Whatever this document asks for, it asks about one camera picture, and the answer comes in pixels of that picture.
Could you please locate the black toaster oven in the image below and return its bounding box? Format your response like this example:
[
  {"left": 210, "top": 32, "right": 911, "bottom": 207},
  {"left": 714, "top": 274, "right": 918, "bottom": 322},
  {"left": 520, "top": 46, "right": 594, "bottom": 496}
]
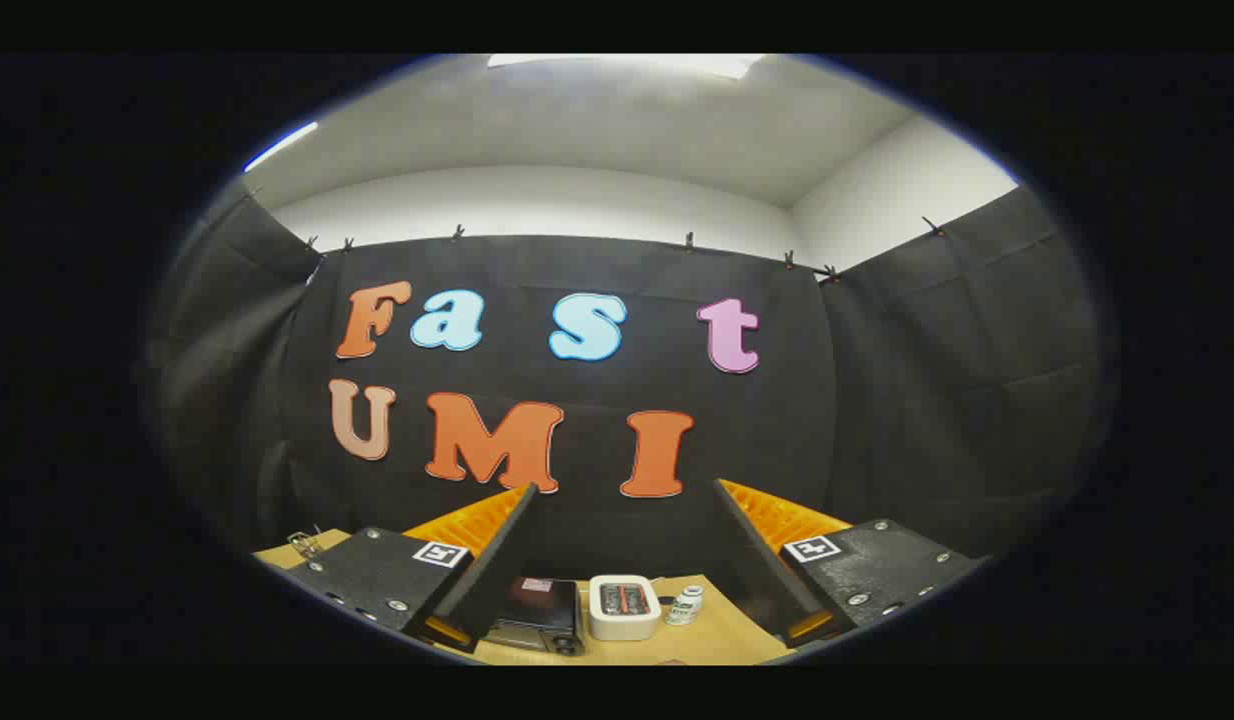
[{"left": 482, "top": 575, "right": 586, "bottom": 658}]

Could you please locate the black backdrop cloth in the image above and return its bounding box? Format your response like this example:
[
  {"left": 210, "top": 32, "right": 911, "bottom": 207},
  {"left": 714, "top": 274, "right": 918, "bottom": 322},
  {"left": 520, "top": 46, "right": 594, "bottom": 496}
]
[{"left": 142, "top": 180, "right": 1113, "bottom": 581}]

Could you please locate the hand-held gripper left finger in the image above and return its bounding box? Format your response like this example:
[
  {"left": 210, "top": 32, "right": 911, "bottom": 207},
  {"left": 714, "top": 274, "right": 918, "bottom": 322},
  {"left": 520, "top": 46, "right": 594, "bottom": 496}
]
[{"left": 282, "top": 483, "right": 540, "bottom": 656}]

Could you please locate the row of black cloth clips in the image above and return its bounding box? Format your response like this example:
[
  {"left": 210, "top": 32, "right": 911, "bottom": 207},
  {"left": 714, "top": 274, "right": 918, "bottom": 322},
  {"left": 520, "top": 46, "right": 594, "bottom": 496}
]
[{"left": 302, "top": 215, "right": 948, "bottom": 286}]

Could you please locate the long ceiling strip light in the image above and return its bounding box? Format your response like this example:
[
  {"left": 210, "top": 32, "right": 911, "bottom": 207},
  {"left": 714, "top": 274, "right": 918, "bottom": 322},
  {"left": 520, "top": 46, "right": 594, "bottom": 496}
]
[{"left": 243, "top": 121, "right": 320, "bottom": 173}]

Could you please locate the white square dish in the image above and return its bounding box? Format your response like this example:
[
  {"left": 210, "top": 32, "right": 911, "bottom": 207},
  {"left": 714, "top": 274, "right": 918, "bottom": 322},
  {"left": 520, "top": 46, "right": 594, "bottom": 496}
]
[{"left": 588, "top": 574, "right": 663, "bottom": 642}]

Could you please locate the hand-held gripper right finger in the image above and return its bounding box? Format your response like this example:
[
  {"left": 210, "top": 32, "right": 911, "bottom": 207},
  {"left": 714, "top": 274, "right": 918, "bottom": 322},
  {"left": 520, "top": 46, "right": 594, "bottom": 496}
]
[{"left": 714, "top": 478, "right": 988, "bottom": 649}]

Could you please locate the rectangular ceiling light panel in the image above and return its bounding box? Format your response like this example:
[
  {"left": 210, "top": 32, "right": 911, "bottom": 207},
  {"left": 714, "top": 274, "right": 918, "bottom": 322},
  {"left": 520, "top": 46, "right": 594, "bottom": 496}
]
[{"left": 487, "top": 54, "right": 768, "bottom": 81}]

